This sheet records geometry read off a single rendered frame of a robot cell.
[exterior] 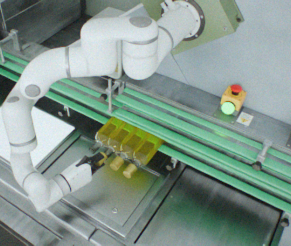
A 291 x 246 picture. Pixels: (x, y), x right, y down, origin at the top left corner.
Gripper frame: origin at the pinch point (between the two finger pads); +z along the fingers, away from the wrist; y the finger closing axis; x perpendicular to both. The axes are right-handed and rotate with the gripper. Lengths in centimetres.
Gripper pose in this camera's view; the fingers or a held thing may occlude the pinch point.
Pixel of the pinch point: (98, 161)
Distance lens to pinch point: 129.3
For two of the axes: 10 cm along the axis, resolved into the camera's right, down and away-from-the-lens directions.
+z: 7.6, -4.7, 4.6
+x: -6.5, -5.2, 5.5
